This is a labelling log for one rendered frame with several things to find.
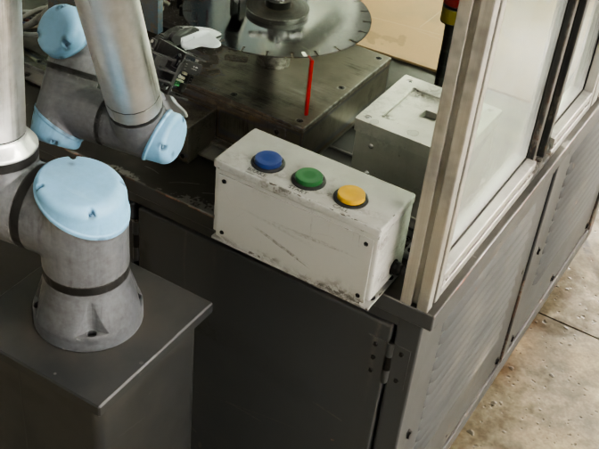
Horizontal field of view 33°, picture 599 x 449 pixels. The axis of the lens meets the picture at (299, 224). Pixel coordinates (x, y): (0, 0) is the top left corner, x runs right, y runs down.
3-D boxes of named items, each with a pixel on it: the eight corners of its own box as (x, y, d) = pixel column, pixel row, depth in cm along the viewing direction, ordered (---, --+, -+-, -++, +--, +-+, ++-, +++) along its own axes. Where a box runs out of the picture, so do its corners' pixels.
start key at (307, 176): (326, 184, 147) (328, 173, 146) (313, 197, 144) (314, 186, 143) (303, 175, 148) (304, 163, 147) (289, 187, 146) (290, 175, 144)
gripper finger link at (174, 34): (201, 47, 165) (160, 67, 160) (192, 43, 165) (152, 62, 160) (200, 21, 161) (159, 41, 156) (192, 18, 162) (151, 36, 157)
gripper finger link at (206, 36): (240, 45, 165) (198, 66, 160) (214, 32, 168) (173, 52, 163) (240, 28, 163) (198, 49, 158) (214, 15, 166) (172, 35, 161)
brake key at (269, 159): (286, 167, 150) (287, 156, 148) (271, 179, 147) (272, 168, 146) (263, 158, 151) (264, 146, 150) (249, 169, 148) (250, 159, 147)
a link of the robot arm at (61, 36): (25, 54, 141) (41, -5, 140) (80, 70, 150) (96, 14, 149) (63, 66, 137) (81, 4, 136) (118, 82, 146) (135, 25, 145)
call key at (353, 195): (369, 202, 144) (371, 191, 143) (355, 216, 142) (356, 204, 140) (344, 191, 146) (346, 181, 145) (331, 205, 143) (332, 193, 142)
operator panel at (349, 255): (401, 273, 155) (416, 193, 145) (366, 312, 147) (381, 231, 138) (249, 205, 165) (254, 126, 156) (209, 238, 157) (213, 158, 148)
